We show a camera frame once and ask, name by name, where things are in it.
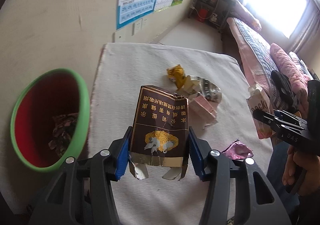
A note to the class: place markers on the bed with plaid blanket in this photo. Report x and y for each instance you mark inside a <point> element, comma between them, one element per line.
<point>256,59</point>

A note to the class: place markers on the red container on shelf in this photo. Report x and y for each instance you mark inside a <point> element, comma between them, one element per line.
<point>201,14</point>

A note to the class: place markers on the white towel mat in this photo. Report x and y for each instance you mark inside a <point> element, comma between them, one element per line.
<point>122,70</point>

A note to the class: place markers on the black metal shelf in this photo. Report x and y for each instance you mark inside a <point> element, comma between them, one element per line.
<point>218,11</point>

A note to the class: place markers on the pink curtain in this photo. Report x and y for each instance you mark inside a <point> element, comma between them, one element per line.
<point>306,29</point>

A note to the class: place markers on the yellow wrapper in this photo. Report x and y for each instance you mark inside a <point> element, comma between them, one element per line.
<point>177,75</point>

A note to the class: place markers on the green rimmed red trash bin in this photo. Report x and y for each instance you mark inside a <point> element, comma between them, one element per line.
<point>57,92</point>

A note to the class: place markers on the pink small carton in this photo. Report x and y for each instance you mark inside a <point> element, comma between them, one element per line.
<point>203,113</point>

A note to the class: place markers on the silver foil wrapper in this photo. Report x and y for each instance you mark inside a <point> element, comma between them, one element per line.
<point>195,86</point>

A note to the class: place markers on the brown cigarette pack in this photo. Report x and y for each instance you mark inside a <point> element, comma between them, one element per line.
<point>160,133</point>

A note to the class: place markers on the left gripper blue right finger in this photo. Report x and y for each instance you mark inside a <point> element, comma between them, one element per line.
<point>198,151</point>

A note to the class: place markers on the pink pocky box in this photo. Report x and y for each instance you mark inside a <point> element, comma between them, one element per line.
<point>259,102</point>

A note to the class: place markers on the white wall socket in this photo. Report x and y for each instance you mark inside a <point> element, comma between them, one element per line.
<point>139,25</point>

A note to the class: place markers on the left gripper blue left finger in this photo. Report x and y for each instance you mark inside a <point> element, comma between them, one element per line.
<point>119,150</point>

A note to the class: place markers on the white wall switch plate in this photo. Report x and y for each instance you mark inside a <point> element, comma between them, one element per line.
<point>119,36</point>

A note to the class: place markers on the pink floral pillow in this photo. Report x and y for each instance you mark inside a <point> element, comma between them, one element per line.
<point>298,80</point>

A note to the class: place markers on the pink foil wrapper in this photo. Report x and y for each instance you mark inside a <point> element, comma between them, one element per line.
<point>237,150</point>

